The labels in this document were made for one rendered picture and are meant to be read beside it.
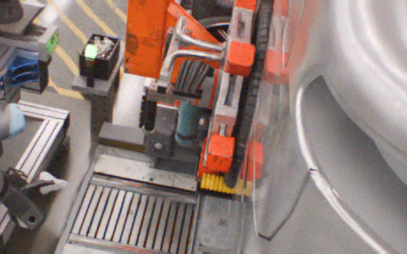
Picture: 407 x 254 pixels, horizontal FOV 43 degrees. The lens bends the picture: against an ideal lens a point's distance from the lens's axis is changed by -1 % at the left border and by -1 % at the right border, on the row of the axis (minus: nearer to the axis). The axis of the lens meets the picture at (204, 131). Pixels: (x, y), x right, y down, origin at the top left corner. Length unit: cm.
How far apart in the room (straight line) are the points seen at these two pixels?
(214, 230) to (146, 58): 80
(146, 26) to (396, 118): 169
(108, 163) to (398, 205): 194
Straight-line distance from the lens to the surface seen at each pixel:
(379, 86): 68
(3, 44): 222
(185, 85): 159
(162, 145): 236
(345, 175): 79
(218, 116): 157
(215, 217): 224
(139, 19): 224
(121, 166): 259
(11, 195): 127
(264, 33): 159
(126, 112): 300
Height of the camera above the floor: 195
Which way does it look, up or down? 41 degrees down
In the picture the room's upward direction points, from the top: 12 degrees clockwise
